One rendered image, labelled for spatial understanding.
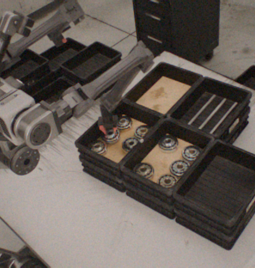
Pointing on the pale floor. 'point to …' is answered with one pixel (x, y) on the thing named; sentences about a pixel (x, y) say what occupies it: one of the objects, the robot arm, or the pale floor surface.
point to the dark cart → (178, 27)
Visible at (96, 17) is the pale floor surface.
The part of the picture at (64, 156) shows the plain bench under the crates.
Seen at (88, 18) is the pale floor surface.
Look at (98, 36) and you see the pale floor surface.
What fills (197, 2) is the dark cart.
